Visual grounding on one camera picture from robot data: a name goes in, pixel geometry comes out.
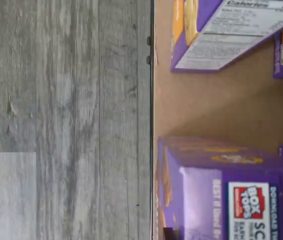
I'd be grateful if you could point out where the purple Annie's box brown patch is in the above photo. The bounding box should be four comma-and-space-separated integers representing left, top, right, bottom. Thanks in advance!
155, 136, 283, 240

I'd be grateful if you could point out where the black metal shelving rack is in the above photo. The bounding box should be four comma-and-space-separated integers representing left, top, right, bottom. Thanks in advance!
148, 0, 156, 240

